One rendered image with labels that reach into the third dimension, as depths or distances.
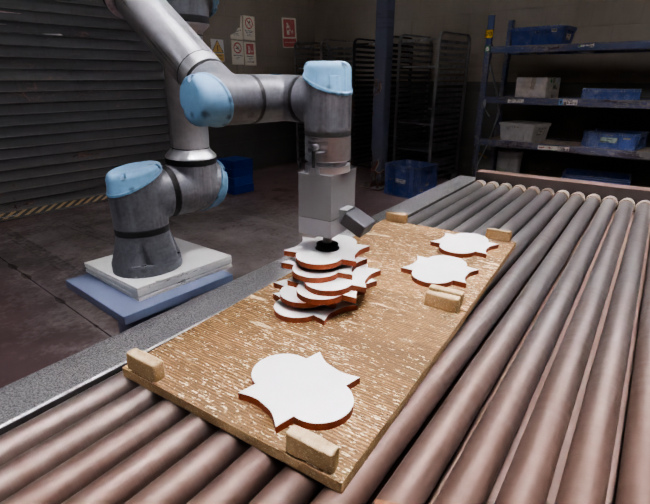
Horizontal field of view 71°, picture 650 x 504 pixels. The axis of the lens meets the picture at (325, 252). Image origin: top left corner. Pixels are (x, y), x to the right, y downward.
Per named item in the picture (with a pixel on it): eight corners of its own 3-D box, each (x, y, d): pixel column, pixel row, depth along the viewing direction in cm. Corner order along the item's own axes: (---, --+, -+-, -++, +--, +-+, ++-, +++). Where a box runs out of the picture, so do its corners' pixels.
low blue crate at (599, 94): (579, 100, 444) (581, 88, 440) (582, 98, 475) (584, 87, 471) (639, 102, 420) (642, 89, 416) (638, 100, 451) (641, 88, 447)
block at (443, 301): (422, 305, 78) (424, 291, 77) (426, 301, 80) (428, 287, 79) (457, 315, 75) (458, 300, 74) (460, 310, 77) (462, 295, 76)
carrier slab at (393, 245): (298, 274, 95) (298, 267, 94) (383, 224, 127) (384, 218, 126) (465, 319, 77) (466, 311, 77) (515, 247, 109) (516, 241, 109)
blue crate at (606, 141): (579, 146, 466) (582, 130, 460) (592, 143, 490) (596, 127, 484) (635, 152, 431) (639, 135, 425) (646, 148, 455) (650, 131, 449)
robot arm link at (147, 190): (103, 225, 101) (91, 164, 97) (160, 213, 110) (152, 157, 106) (126, 236, 93) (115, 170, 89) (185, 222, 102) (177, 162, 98)
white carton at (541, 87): (513, 98, 499) (516, 76, 491) (527, 97, 515) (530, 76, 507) (544, 99, 473) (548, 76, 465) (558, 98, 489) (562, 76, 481)
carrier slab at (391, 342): (123, 376, 62) (121, 366, 62) (298, 274, 94) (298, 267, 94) (341, 495, 45) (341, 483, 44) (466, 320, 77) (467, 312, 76)
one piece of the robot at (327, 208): (359, 156, 66) (356, 259, 72) (384, 148, 73) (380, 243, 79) (292, 149, 72) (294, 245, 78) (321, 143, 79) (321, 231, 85)
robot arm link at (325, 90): (324, 62, 75) (364, 61, 69) (324, 130, 79) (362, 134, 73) (288, 61, 70) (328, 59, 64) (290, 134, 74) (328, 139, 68)
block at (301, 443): (284, 453, 48) (283, 432, 47) (295, 441, 49) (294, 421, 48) (331, 478, 45) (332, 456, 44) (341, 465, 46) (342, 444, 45)
